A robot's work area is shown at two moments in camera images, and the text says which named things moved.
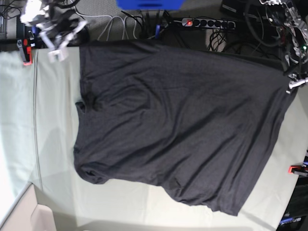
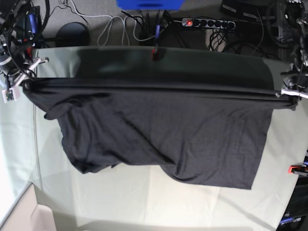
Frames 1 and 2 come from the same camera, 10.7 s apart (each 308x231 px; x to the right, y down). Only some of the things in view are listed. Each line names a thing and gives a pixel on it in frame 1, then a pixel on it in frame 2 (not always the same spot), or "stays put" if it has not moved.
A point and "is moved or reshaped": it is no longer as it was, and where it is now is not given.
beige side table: (27, 215) stays put
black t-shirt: (207, 122) is moved or reshaped
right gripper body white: (295, 83) -> (294, 93)
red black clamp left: (28, 52) stays put
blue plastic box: (150, 5) stays put
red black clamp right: (301, 170) stays put
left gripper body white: (59, 52) -> (14, 92)
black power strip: (200, 22) stays put
